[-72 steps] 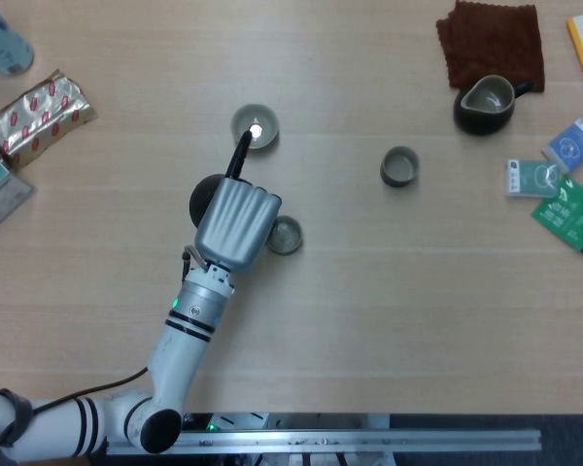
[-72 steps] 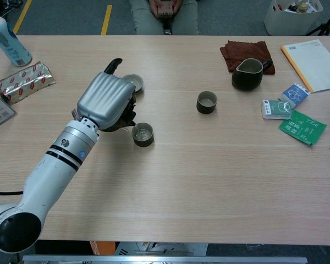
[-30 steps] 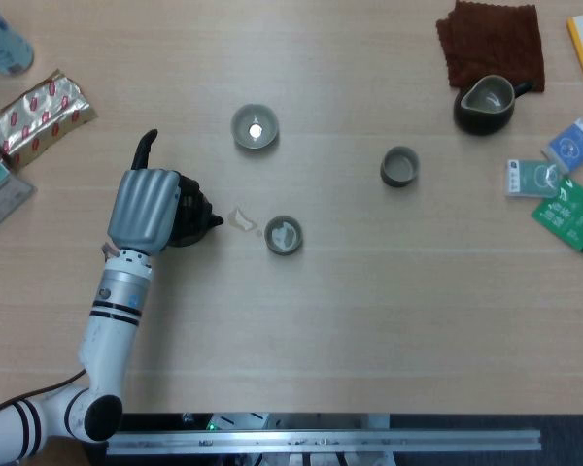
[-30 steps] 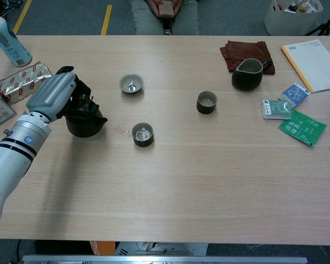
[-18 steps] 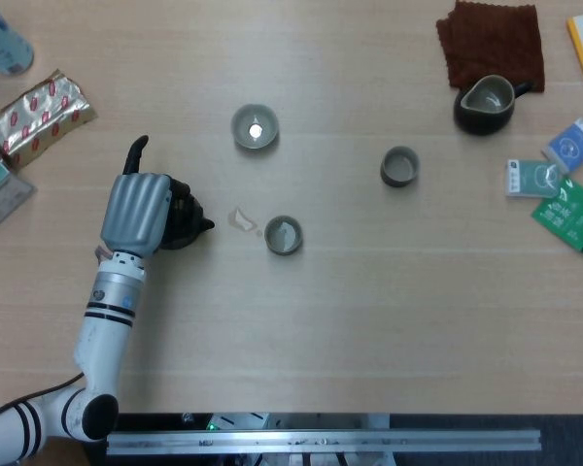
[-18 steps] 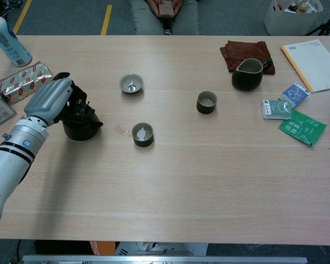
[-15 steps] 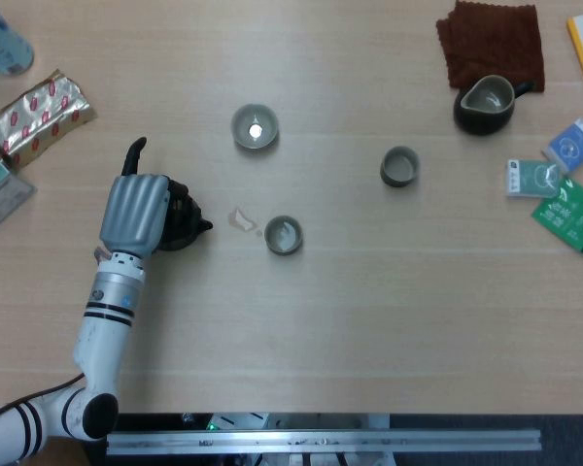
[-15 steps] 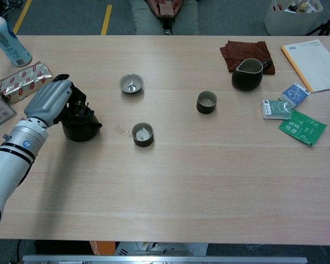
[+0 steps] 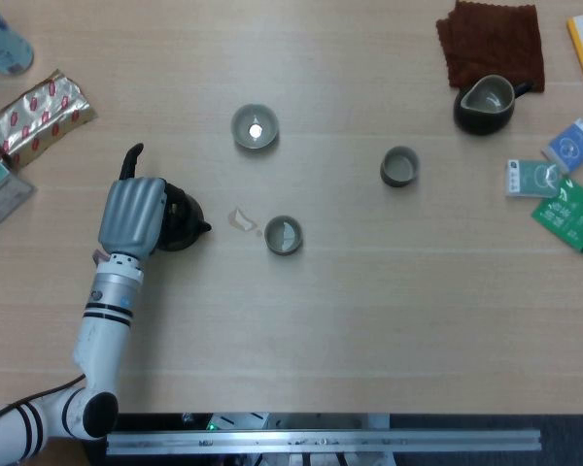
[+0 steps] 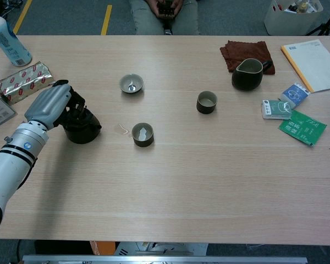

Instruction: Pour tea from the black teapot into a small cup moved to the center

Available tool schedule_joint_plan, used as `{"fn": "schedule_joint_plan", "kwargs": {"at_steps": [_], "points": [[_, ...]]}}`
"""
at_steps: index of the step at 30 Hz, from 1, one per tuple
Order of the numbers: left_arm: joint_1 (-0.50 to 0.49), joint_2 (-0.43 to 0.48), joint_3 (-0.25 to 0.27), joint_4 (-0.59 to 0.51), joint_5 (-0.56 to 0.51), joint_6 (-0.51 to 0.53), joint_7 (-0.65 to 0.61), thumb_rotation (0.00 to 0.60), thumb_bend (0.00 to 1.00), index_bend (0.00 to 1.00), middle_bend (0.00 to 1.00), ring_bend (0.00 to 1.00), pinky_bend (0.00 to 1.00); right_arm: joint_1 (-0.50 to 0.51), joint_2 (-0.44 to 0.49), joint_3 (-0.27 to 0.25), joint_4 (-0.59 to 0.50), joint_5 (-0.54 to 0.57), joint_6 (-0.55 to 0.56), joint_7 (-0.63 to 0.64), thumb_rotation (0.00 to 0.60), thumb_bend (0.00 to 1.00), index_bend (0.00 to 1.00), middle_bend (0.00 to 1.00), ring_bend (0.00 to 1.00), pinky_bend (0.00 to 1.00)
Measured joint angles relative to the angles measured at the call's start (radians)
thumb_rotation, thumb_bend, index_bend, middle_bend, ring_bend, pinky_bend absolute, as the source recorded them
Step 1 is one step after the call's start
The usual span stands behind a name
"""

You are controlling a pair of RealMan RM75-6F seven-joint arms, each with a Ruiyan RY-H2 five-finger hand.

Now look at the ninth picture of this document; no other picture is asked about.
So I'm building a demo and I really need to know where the dark ceramic tea cup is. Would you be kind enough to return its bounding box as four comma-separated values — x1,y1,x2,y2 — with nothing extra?
379,146,421,188
263,215,304,256

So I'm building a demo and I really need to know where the brown folded cloth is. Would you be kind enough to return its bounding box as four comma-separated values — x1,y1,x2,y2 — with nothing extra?
435,0,546,93

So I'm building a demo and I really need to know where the black teapot with loop handle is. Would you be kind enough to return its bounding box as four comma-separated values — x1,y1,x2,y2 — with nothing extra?
154,180,213,252

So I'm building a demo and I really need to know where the aluminium rail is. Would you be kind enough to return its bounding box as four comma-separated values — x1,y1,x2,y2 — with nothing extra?
105,428,543,456

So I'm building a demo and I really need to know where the dark ceramic pouring pitcher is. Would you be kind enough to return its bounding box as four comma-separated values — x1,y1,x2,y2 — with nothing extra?
453,74,535,137

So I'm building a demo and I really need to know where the silver and black left robot hand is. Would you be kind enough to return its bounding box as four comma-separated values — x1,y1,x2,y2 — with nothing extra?
98,143,175,258

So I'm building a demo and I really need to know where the blue and white tea packet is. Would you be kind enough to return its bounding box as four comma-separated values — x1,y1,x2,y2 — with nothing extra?
542,117,583,175

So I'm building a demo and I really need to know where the grey-green tea packet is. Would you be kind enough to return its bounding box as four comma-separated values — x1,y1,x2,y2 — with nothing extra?
504,158,567,198

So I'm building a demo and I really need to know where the clear plastic bottle blue label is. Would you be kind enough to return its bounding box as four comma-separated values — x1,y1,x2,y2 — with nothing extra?
0,0,35,76

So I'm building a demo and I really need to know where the gold foil bag red print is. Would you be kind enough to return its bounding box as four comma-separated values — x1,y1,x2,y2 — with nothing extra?
0,69,98,170

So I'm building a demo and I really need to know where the dark cable of left arm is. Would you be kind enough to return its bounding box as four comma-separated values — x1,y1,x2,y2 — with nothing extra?
0,373,86,428

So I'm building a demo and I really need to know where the grey-green shallow tea bowl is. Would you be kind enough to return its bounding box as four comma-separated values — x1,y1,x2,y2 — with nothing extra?
230,103,280,151

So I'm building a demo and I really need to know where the clear laminated card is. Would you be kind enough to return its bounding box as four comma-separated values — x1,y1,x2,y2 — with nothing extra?
0,175,36,242

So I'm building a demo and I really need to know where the spilled tea puddle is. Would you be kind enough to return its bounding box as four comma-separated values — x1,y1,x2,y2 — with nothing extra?
226,207,262,238

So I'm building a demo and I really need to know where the green tea sachet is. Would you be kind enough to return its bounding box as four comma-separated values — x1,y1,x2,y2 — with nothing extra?
531,178,583,255

